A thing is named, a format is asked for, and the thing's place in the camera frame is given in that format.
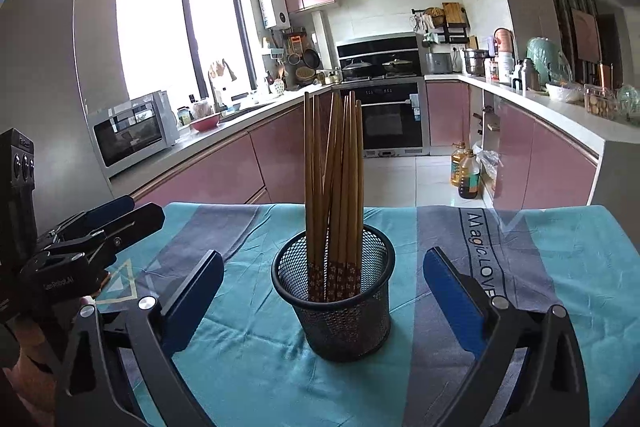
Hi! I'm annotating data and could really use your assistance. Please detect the black wok with lid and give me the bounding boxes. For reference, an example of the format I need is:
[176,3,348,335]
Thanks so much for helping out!
[382,58,415,76]
[341,59,374,80]

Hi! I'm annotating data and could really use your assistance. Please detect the bundle of wooden chopsticks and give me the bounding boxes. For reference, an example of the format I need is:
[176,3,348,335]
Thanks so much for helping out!
[303,90,365,304]

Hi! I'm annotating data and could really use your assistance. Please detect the pink electric kettle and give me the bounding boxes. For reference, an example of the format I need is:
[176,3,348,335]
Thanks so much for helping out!
[493,27,516,56]

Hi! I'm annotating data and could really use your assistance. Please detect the glass jar of snacks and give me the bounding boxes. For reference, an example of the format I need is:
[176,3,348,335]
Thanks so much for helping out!
[583,85,617,120]

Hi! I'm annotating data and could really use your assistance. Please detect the black wall rack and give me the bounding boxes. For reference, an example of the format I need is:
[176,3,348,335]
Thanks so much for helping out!
[410,2,471,46]

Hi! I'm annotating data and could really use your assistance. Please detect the chrome kitchen faucet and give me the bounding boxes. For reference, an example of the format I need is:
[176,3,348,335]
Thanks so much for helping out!
[207,59,239,113]

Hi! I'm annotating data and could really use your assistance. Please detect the silver toaster oven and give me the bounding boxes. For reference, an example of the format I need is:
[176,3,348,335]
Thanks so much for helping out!
[92,90,180,168]

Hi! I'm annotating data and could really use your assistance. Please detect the blue patterned tablecloth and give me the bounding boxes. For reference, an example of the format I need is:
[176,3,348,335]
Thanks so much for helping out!
[94,201,640,427]

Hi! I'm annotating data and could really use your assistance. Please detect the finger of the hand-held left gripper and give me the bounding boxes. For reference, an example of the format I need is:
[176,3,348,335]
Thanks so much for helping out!
[37,202,165,258]
[50,195,135,241]

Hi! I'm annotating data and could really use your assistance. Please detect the steel stock pot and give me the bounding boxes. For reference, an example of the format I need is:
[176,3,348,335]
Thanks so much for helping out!
[462,48,490,76]

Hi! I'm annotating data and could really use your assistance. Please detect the pink bowl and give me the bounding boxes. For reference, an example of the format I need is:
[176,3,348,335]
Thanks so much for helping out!
[189,113,221,133]

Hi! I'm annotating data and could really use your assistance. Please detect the cooking oil bottles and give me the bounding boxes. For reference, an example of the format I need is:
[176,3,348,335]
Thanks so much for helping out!
[458,149,482,200]

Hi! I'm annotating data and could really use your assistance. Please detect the black range hood stove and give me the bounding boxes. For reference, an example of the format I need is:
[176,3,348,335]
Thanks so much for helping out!
[336,35,421,80]

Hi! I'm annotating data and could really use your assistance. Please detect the person's left hand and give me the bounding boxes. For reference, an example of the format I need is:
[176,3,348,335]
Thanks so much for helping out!
[4,294,96,414]

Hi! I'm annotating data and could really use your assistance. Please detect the black mesh utensil holder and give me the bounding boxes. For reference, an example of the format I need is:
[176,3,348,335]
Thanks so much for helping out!
[271,223,396,363]

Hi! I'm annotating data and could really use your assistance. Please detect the white water heater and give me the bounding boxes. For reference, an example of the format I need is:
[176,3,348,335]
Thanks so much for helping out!
[256,0,292,30]

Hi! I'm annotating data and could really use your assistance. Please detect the plastic bag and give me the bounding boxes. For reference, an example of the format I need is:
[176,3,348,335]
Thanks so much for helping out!
[472,146,501,193]

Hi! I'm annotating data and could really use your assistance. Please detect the green dome food cover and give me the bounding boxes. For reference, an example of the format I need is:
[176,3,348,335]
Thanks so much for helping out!
[525,36,571,83]

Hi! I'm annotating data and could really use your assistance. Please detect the pink base cabinet run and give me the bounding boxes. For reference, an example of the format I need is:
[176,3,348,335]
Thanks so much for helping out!
[127,91,331,208]
[424,79,599,210]

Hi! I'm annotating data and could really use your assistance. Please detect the yellow cooking oil bottle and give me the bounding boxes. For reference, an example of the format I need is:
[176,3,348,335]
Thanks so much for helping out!
[449,141,471,188]

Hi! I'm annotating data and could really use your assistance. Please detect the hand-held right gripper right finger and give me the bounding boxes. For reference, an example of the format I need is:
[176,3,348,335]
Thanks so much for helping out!
[422,247,591,427]

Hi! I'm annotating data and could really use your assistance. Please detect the built-in black oven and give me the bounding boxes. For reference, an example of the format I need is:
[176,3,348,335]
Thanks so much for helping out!
[344,79,431,158]

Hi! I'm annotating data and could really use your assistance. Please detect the kitchen window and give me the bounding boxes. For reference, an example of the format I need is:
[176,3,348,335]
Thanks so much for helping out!
[115,0,251,104]

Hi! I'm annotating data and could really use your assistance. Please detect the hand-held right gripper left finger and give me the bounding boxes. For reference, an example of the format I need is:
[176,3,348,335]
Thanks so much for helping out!
[55,250,225,427]

